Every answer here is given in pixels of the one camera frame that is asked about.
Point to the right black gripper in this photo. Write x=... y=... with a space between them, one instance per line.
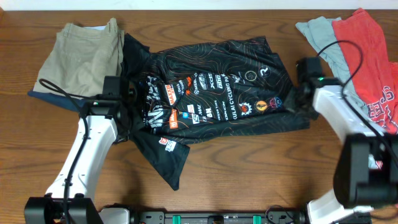
x=288 y=105

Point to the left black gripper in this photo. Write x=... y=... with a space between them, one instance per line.
x=132 y=111

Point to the black cycling jersey with logos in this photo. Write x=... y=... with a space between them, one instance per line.
x=194 y=93

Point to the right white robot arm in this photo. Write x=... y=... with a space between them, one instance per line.
x=366 y=173

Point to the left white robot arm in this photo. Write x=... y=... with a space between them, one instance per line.
x=104 y=121

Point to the folded khaki shorts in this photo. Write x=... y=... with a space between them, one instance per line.
x=83 y=56

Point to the folded navy blue garment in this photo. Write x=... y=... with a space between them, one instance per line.
x=60 y=101

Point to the grey t-shirt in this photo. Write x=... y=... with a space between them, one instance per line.
x=319 y=33

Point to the red printed t-shirt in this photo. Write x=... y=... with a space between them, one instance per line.
x=363 y=45

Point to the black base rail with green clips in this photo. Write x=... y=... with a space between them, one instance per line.
x=273 y=215

